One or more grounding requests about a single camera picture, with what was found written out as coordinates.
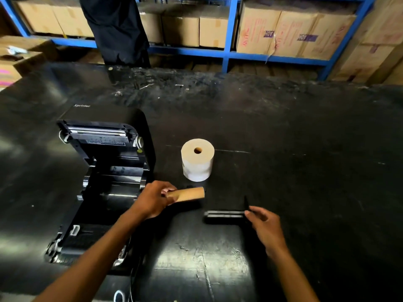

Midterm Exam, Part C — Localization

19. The person's left hand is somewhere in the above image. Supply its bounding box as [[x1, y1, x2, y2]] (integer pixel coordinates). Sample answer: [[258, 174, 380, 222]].
[[132, 180, 178, 221]]

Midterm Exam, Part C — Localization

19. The person's right hand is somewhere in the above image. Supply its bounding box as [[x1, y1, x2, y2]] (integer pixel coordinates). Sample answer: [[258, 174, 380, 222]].
[[245, 206, 289, 257]]

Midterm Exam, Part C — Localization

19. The brown cardboard tube core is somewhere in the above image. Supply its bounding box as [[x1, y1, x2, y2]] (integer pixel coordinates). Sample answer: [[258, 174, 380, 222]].
[[166, 187, 205, 205]]

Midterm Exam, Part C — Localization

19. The black roll spindle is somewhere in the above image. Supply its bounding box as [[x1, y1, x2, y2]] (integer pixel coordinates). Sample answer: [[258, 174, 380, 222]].
[[203, 195, 251, 224]]

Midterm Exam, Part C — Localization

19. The person's left forearm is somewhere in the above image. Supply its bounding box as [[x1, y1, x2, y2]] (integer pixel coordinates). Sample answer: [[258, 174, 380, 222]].
[[31, 208, 148, 302]]

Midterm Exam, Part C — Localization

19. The person's right forearm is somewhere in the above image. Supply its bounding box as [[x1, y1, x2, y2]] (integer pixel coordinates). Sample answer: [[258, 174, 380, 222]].
[[266, 245, 320, 302]]

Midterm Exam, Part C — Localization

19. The white label roll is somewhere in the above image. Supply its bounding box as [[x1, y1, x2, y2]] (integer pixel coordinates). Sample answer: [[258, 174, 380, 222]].
[[181, 139, 215, 182]]

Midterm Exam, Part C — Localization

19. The black label printer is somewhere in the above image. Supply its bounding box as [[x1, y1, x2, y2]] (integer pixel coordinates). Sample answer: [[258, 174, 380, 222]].
[[44, 104, 157, 277]]

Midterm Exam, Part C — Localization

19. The row of brown cardboard boxes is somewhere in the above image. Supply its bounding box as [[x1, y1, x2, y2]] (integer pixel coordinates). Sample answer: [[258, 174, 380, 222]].
[[14, 0, 358, 61]]

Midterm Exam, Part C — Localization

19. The blue metal shelf rack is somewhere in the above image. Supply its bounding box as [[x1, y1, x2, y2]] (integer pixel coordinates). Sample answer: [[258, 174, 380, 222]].
[[0, 0, 377, 82]]

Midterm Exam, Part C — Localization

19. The open cardboard box pink print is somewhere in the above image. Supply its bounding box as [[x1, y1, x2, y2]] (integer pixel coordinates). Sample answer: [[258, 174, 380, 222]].
[[0, 36, 59, 90]]

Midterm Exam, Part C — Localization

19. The crumpled white plastic wrap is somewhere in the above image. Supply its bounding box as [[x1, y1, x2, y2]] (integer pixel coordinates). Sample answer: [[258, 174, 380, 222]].
[[6, 45, 29, 56]]

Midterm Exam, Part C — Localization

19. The stack of large cardboard boxes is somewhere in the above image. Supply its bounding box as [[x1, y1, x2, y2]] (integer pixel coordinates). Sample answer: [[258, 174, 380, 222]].
[[327, 0, 403, 86]]

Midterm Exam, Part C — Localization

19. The black cable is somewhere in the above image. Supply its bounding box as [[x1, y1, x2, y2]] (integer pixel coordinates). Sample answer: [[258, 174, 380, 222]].
[[128, 263, 143, 302]]

